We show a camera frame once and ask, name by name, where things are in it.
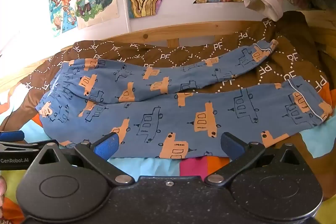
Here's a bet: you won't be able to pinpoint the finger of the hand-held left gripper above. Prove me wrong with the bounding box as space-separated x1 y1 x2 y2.
0 130 26 142

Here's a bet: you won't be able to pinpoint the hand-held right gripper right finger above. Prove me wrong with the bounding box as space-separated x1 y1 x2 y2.
204 132 303 187

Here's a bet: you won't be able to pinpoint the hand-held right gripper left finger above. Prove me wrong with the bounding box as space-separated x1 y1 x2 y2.
37 132 135 187

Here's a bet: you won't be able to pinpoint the blue pants with orange cars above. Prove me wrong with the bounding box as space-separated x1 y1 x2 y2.
35 39 333 159

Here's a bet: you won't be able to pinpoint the person's left hand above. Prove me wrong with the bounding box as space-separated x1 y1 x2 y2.
0 176 7 217

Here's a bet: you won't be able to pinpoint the multicolour bed sheet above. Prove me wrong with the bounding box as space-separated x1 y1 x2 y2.
0 80 336 224

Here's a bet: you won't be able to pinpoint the brown patterned blanket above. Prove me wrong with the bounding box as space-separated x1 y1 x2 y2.
0 11 336 132

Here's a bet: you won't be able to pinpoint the wooden bed frame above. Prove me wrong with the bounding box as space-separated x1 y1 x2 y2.
0 11 336 93

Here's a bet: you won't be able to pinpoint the orange fish cartoon wall poster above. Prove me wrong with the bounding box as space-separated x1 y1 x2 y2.
49 0 78 38

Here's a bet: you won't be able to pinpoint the white wall pipe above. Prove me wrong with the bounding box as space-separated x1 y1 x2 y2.
122 0 131 31

